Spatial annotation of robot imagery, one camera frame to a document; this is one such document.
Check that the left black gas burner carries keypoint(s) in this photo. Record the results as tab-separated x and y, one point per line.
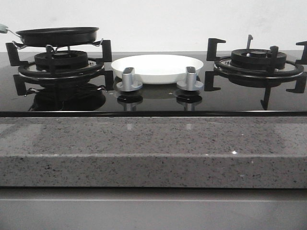
62	66

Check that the silver stove knob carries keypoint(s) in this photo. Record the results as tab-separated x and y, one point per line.
129	84
190	83

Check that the black pan support grate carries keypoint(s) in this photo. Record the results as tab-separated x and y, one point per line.
213	49
12	50

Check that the silver left stove knob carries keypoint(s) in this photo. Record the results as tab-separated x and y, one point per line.
129	84

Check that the black gas burner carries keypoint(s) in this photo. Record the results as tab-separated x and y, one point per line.
62	66
258	65

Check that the black frying pan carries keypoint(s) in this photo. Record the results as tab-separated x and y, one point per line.
59	37

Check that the grey cabinet front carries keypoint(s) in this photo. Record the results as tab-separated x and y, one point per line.
152	209

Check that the right black gas burner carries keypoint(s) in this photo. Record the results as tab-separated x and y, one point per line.
258	65

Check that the white round plate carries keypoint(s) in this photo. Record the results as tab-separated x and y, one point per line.
157	69

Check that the left black pan support grate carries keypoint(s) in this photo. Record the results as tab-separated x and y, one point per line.
12	50

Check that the right black pan support grate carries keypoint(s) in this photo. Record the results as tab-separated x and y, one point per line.
213	49

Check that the silver right stove knob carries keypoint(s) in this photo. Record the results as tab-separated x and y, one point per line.
190	83

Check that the black glass stove top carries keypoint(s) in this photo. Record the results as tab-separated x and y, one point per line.
99	97

